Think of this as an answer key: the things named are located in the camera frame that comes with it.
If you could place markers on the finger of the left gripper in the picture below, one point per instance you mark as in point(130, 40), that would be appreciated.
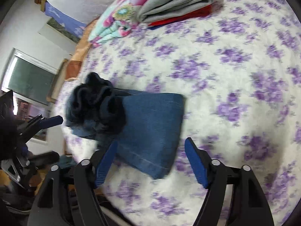
point(46, 123)

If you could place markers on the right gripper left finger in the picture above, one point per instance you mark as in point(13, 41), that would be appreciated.
point(51, 205)

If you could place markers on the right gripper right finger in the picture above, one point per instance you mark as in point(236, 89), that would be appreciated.
point(248, 206)

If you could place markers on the blue denim jeans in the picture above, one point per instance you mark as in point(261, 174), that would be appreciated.
point(146, 126)

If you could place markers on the floral turquoise folded quilt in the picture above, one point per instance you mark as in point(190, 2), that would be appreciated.
point(119, 19)

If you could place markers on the purple floral bed sheet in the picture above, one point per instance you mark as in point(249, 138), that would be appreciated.
point(239, 70)

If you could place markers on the red blue folded garment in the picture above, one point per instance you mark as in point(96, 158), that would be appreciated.
point(203, 12)

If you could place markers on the window with white frame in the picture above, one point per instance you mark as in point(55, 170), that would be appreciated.
point(30, 80)

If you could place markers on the blue wall poster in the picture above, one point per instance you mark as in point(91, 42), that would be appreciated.
point(64, 24)

